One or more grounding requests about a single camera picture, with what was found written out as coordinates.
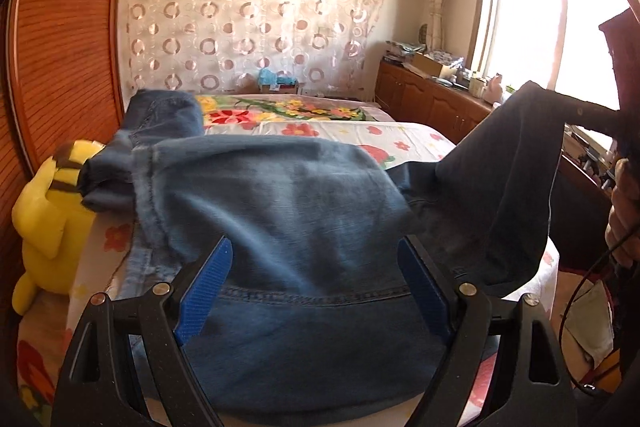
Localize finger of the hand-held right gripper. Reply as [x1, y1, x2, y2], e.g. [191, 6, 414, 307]
[555, 93, 623, 132]

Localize wooden sideboard cabinet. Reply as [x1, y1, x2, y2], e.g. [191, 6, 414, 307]
[375, 57, 618, 208]

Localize floral blanket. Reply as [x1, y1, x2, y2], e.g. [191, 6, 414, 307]
[15, 93, 398, 415]

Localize pile of papers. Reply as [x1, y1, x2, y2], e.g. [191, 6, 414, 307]
[382, 41, 426, 62]

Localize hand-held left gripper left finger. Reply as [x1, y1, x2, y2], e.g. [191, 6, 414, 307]
[50, 236, 234, 427]

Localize yellow plush toy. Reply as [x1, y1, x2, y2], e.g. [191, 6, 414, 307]
[11, 139, 108, 315]

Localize grey-green cloth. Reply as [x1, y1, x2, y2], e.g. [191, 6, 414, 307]
[565, 282, 617, 370]

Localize blue denim pants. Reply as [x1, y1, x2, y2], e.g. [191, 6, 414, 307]
[80, 82, 571, 413]

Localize small brown box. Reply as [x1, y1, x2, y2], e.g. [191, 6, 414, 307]
[257, 82, 301, 95]

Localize circle-patterned sheer curtain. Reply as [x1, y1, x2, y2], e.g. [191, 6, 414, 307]
[125, 0, 386, 100]

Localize person's right hand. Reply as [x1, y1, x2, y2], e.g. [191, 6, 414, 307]
[605, 157, 640, 268]

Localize floral patterned box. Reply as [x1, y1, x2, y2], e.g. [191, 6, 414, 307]
[432, 49, 466, 68]

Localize cardboard box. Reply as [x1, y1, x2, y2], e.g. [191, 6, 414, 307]
[410, 52, 453, 78]

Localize window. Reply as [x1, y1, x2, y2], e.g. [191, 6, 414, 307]
[462, 0, 636, 108]

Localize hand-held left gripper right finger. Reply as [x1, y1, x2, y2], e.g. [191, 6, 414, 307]
[397, 234, 578, 427]

